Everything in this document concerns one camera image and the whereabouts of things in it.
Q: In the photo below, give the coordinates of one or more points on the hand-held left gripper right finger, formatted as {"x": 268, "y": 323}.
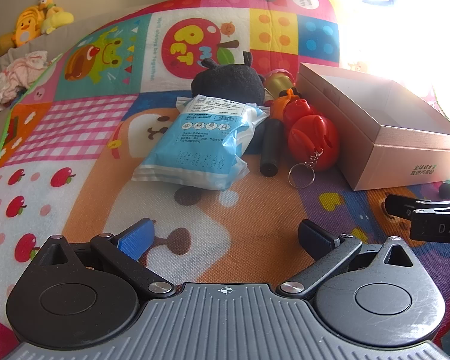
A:
{"x": 315, "y": 238}

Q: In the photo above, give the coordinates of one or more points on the blue and white mask packet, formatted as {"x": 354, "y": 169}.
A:
{"x": 198, "y": 146}

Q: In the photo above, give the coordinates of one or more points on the yellow duck plush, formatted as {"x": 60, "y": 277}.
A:
{"x": 26, "y": 28}

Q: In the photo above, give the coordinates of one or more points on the pink cardboard box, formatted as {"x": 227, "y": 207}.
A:
{"x": 397, "y": 157}

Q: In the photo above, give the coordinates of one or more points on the orange pumpkin container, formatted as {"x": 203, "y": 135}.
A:
{"x": 279, "y": 107}

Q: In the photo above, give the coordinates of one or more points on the colourful cartoon play mat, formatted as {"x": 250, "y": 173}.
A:
{"x": 97, "y": 150}

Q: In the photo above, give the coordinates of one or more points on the pile of pink-white clothes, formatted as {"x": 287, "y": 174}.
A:
{"x": 18, "y": 71}

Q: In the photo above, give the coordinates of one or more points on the pink and yellow toy camera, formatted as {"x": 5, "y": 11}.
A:
{"x": 279, "y": 80}

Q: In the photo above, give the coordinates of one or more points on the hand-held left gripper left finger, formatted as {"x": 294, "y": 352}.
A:
{"x": 137, "y": 238}

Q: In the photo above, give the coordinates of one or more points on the black plush toy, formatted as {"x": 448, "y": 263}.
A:
{"x": 225, "y": 80}

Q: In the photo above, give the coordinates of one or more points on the yellow-green dog plush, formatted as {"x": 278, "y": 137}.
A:
{"x": 58, "y": 18}

